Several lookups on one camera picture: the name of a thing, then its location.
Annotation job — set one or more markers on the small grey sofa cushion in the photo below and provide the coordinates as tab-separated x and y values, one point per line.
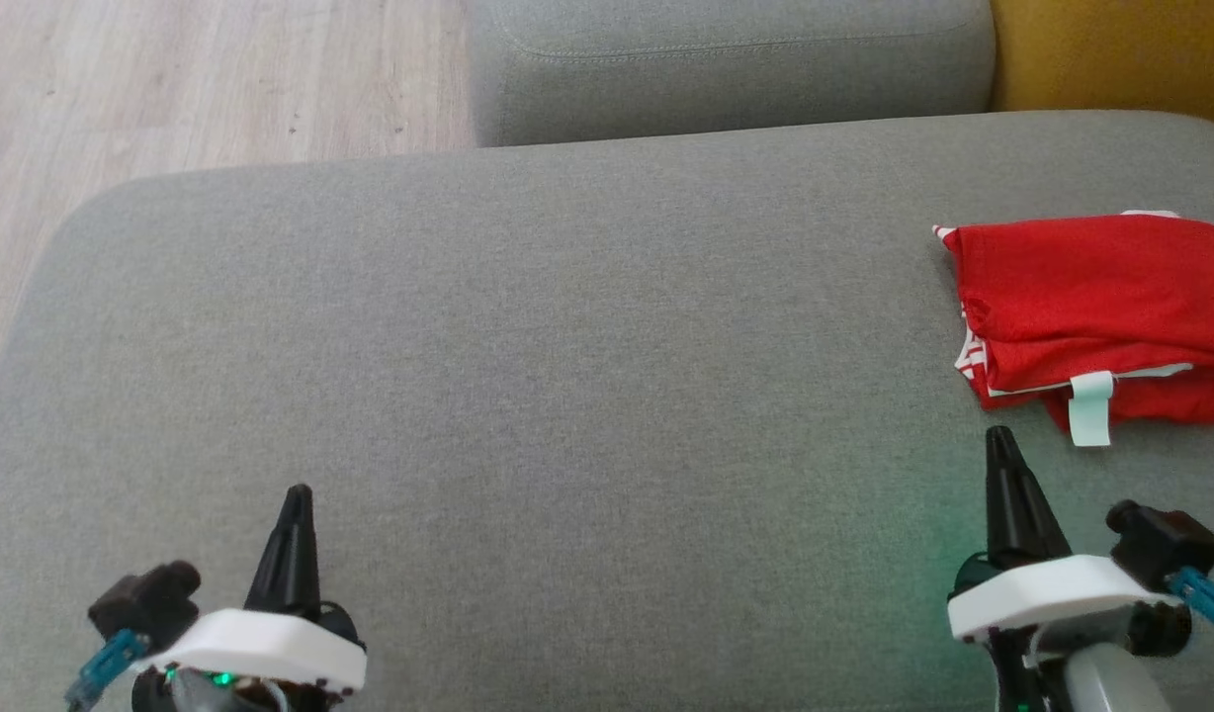
726	69

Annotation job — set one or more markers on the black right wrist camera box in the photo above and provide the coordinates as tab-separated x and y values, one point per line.
1166	544

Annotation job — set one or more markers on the red basketball jersey white trim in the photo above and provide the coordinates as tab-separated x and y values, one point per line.
1091	287

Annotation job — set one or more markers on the large grey sofa seat cushion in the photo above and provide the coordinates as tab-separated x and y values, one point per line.
567	396

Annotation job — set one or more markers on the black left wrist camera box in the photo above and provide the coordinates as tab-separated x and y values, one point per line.
147	603

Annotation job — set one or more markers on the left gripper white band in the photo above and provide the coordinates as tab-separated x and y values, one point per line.
261	653

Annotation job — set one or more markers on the yellow upholstered cushion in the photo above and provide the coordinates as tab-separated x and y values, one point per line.
1121	54

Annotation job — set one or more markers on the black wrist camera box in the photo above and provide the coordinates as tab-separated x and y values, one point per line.
147	603
1166	544

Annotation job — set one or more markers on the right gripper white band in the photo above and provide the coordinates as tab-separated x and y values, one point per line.
1052	593

